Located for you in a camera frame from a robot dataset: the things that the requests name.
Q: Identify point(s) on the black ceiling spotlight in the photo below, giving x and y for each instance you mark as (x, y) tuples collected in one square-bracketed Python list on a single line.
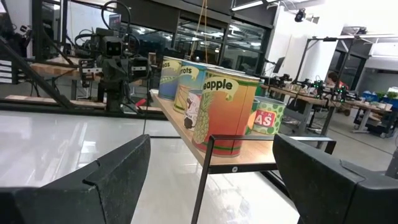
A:
[(300, 15)]

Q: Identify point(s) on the white Saucy beans can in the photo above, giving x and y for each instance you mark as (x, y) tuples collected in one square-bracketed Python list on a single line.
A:
[(192, 109)]

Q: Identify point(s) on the teal yellow Carrots can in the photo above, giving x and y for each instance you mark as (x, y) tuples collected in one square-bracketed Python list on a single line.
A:
[(183, 93)]

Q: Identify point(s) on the person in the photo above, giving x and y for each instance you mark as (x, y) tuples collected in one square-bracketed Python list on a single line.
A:
[(334, 79)]

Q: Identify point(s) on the blue storage bins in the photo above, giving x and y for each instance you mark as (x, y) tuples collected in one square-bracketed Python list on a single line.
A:
[(370, 96)]

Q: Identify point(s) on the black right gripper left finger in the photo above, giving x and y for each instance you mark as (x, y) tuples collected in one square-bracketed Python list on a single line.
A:
[(77, 205)]

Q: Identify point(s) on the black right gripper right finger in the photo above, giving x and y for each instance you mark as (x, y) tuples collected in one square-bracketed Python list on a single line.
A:
[(335, 199)]

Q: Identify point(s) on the black box with white labels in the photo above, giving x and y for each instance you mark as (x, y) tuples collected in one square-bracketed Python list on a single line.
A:
[(5, 67)]

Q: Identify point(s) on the wooden shelf with black frame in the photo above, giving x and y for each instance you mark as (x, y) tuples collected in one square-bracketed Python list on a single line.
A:
[(255, 154)]

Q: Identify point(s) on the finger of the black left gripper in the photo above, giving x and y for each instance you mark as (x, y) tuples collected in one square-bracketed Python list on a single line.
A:
[(120, 77), (109, 77)]

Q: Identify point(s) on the black monitor on arm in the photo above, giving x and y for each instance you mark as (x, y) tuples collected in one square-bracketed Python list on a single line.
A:
[(278, 64)]

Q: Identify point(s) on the dotted Green Peas can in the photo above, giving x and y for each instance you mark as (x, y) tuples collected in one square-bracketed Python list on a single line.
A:
[(270, 119)]

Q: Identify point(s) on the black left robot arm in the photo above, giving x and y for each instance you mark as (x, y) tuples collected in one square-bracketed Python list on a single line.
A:
[(113, 99)]

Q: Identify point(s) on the blue Peas can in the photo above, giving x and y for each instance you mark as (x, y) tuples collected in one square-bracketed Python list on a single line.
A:
[(169, 84)]

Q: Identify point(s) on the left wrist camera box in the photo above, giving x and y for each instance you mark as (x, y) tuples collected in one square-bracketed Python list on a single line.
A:
[(111, 46)]

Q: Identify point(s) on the orange Pineapple can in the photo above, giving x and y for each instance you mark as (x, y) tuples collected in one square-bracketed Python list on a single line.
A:
[(224, 115)]

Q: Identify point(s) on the long wooden workbench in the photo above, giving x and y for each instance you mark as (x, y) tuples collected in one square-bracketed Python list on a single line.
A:
[(311, 100)]

